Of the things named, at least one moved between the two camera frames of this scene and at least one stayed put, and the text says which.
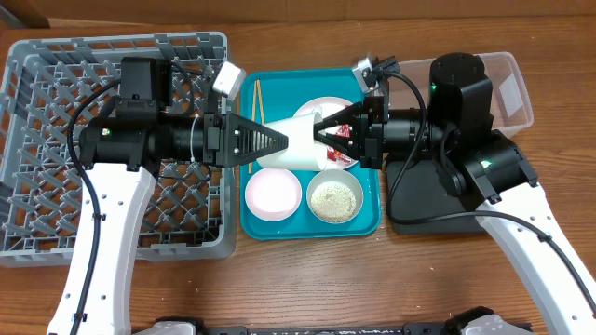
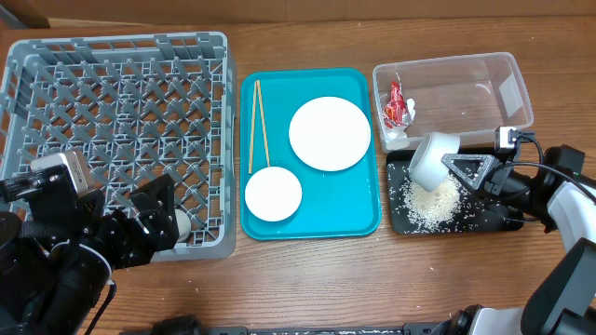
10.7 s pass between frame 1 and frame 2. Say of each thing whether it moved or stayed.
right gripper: moved
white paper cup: moved
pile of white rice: moved
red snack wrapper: moved
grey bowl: moved
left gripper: moved
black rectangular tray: stayed
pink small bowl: stayed
